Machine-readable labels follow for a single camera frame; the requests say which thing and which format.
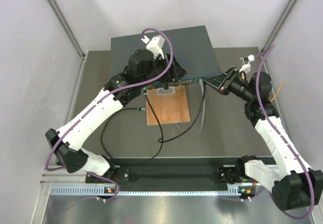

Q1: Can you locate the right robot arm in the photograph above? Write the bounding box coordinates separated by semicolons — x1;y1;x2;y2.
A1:
203;67;322;211

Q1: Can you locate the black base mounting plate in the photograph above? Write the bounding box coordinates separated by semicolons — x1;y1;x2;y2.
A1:
85;157;268;184

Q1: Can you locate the long black teal-plug cable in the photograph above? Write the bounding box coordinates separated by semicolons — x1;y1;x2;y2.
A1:
100;89;165;160

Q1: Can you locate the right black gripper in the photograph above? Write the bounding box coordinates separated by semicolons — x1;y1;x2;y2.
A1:
203;66;254;102

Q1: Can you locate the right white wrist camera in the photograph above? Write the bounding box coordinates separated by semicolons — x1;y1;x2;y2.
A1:
239;54;256;74

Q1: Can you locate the grey ethernet cable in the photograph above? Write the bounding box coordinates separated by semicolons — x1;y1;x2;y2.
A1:
176;79;206;136

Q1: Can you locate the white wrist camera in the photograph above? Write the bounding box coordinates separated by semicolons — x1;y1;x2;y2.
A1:
141;35;165;59
239;54;256;74

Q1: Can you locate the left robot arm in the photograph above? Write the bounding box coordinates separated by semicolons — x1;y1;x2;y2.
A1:
45;47;187;182

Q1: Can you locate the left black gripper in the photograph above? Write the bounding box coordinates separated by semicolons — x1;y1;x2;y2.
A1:
139;52;188;88

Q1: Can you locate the small clear plastic piece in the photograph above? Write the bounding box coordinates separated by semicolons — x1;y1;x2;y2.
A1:
157;87;176;95

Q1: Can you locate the wooden board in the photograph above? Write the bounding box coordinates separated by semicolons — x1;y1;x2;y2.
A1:
146;85;191;126

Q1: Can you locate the yellow ethernet cable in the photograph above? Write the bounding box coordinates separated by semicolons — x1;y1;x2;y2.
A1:
270;80;284;103

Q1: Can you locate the dark grey network switch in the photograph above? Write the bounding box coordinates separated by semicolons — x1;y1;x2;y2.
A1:
108;26;221;81

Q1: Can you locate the grey slotted cable duct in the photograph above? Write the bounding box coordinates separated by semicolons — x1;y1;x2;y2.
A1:
50;185;255;197

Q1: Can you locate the short black ethernet cable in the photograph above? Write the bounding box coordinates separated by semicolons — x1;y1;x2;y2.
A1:
157;84;208;144

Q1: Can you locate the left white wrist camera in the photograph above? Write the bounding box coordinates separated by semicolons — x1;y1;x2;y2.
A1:
141;35;165;59

